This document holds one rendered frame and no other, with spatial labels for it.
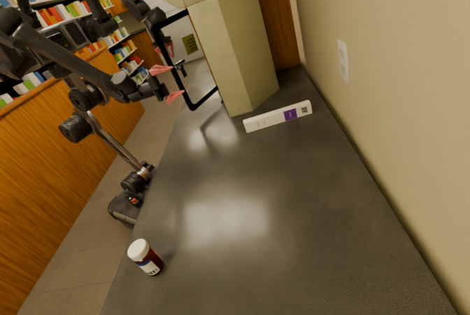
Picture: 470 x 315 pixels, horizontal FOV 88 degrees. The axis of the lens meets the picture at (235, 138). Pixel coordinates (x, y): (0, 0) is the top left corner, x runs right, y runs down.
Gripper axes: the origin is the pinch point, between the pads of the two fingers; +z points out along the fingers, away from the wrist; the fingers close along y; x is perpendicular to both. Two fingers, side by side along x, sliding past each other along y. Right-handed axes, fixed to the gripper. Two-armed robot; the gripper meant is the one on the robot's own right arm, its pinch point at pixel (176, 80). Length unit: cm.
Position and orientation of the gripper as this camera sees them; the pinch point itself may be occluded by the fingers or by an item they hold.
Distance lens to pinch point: 96.1
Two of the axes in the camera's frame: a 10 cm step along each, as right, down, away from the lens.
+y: -3.2, -7.8, -5.3
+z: 9.5, -2.5, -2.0
